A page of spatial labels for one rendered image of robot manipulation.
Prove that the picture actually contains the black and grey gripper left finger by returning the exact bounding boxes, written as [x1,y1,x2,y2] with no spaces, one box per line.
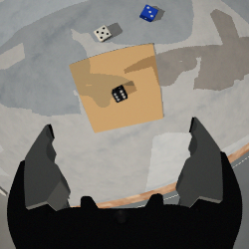
[7,124,71,249]

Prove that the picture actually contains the blue die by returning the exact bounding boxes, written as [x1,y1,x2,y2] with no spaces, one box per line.
[139,5,158,22]

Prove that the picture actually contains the white die with black pips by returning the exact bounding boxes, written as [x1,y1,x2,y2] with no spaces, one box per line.
[94,25,113,42]

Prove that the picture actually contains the orange flat mat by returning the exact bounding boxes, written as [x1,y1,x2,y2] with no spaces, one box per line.
[69,43,163,133]

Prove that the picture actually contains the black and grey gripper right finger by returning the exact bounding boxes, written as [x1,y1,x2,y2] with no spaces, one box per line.
[175,117,242,249]

